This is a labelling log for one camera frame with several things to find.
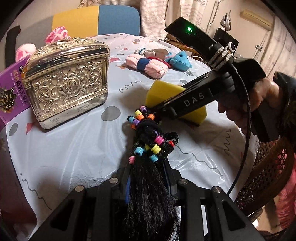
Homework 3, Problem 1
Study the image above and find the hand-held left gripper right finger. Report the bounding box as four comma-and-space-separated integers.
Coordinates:
162, 161, 265, 241

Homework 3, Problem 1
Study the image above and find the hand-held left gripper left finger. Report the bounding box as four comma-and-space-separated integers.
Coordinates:
35, 166, 133, 241

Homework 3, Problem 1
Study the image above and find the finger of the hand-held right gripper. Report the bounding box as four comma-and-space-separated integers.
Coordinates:
181, 71, 214, 91
148, 102, 179, 120

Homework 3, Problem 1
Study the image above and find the yellow sponge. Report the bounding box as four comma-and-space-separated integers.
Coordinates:
145, 80, 208, 124

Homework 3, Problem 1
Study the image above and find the black beaded hairpiece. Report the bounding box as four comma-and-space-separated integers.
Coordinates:
122, 105, 181, 241

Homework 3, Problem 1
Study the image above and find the small blue plush toy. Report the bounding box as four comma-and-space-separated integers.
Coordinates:
165, 50, 192, 70

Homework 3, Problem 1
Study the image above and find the person's right forearm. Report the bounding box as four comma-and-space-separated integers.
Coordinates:
274, 71, 296, 139

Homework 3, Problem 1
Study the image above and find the person's right hand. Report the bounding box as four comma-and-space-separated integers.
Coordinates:
217, 76, 280, 136

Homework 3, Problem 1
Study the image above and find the black cabinet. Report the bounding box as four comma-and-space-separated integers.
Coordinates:
213, 27, 240, 55

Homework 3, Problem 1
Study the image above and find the grey metal stand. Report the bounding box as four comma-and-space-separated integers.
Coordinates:
207, 0, 220, 30

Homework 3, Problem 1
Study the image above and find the white plastic bag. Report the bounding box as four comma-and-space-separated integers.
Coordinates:
220, 13, 233, 30

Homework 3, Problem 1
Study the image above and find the red fuzzy sock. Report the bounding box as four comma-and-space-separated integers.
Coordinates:
148, 57, 171, 67

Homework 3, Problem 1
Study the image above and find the grey sock bundle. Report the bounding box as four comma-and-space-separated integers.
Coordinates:
134, 47, 171, 58

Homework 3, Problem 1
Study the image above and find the pink and navy rag doll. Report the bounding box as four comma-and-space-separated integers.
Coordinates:
125, 54, 169, 79

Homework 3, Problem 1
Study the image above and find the white air conditioner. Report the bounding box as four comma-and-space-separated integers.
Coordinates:
240, 9, 274, 30

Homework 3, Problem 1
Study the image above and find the grey yellow blue chair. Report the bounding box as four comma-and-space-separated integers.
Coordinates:
9, 6, 141, 61

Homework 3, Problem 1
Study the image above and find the brown wicker chair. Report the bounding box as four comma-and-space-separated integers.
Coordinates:
235, 137, 296, 217

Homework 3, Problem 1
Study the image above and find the ornate golden tissue box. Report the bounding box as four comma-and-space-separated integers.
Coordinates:
21, 38, 111, 130

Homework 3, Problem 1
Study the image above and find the pink patterned clothing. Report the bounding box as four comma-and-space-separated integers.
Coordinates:
276, 178, 296, 234

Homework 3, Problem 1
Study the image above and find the pink spotted plush toy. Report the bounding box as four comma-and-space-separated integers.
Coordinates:
15, 25, 71, 63

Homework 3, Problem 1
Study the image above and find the purple cardboard box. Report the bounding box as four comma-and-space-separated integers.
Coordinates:
0, 61, 31, 126

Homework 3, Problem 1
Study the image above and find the black rolled mat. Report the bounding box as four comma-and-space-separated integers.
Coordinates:
6, 28, 21, 63

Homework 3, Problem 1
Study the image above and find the black cable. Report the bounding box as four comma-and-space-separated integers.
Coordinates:
228, 61, 252, 196

